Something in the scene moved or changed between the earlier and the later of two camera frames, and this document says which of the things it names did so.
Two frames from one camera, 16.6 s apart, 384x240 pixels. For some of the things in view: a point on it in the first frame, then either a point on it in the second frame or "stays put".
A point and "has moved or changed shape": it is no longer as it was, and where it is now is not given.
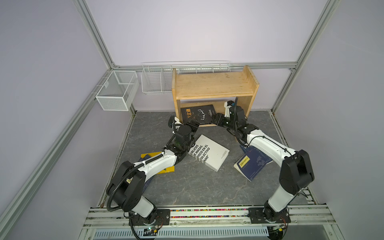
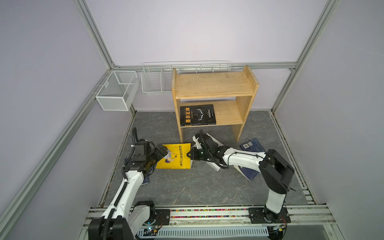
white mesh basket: (118, 90) stays put
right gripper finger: (219, 119) -> (191, 153)
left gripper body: (186, 148) -> (151, 158)
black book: (203, 114) stays put
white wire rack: (157, 76) stays put
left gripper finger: (171, 121) -> (161, 151)
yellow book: (145, 156) has moved or changed shape
